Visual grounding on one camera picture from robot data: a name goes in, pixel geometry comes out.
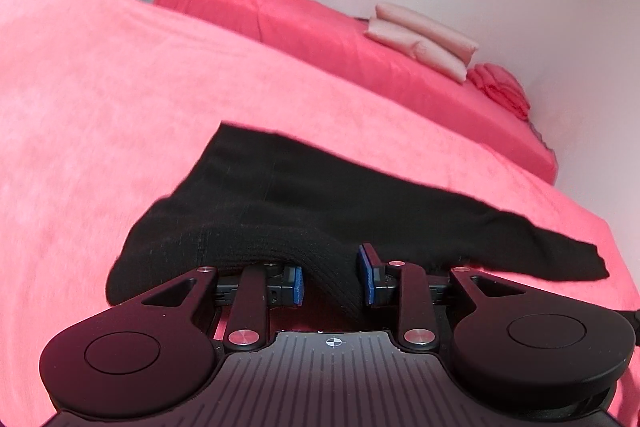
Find black pants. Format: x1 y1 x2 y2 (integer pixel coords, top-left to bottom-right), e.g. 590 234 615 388
105 124 608 314

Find near pink bed blanket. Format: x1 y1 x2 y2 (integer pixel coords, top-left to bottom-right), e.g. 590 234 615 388
1 0 639 426

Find pink bed blanket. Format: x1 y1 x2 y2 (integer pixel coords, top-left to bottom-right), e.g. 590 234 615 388
1 0 639 426
153 0 558 183

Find folded red blanket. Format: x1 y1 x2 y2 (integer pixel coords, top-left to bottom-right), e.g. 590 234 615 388
466 63 530 121

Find far pink bed blanket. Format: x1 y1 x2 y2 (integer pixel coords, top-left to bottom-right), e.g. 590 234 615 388
153 0 558 183

